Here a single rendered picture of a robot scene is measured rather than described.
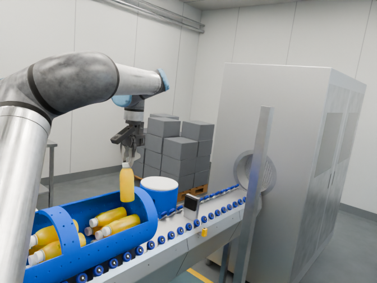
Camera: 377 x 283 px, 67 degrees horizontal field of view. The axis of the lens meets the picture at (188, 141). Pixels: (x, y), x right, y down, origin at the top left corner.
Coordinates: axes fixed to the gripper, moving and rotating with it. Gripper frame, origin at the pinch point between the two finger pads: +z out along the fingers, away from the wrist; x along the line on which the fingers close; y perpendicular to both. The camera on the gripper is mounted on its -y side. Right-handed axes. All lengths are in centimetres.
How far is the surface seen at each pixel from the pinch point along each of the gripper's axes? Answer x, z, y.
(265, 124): -35, -23, 67
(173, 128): 202, 24, 253
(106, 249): -13.8, 30.2, -18.1
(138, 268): -12, 49, 2
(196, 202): -4, 31, 54
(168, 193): 26, 36, 60
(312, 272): -43, 135, 220
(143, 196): -6.1, 15.7, 6.9
